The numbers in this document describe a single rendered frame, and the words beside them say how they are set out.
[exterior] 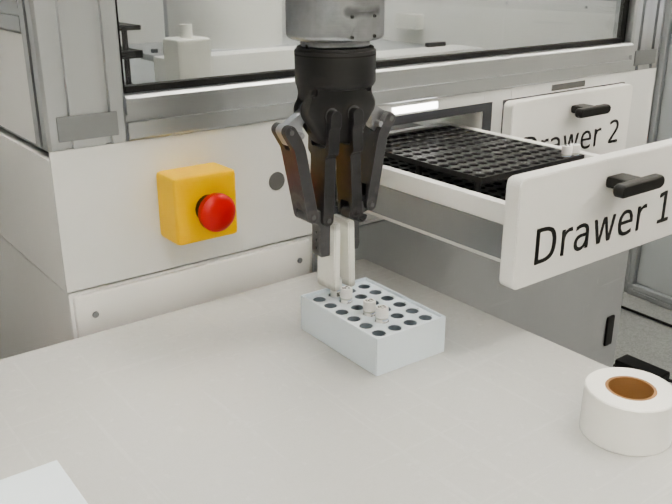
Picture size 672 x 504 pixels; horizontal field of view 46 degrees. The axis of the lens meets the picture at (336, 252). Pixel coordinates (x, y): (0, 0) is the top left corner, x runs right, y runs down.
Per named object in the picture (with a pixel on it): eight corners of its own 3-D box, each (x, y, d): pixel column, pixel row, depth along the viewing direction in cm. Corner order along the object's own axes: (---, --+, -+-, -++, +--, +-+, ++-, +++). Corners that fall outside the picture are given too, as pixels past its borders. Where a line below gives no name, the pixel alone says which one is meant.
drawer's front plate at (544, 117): (625, 151, 131) (633, 84, 128) (507, 179, 115) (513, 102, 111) (615, 149, 133) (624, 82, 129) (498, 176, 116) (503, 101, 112)
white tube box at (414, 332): (444, 351, 77) (446, 316, 76) (376, 377, 72) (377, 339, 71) (365, 308, 86) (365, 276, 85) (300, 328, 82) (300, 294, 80)
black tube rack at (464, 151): (578, 206, 96) (584, 154, 94) (478, 235, 86) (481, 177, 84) (447, 170, 112) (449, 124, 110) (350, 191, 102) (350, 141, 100)
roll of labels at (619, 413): (680, 425, 65) (687, 381, 63) (659, 467, 59) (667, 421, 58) (594, 400, 69) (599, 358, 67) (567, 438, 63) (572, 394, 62)
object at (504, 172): (584, 159, 94) (584, 154, 94) (481, 183, 84) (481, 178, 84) (571, 156, 95) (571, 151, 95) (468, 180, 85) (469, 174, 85)
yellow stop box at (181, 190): (242, 235, 85) (239, 169, 83) (181, 249, 81) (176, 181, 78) (218, 223, 89) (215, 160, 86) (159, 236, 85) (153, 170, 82)
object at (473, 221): (657, 218, 92) (665, 167, 90) (510, 268, 78) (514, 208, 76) (420, 155, 122) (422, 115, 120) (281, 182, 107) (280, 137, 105)
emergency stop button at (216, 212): (239, 229, 82) (238, 192, 81) (205, 237, 80) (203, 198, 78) (225, 222, 84) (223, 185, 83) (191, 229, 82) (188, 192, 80)
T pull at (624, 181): (664, 187, 81) (666, 174, 80) (621, 200, 77) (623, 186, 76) (633, 180, 84) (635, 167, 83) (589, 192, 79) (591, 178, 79)
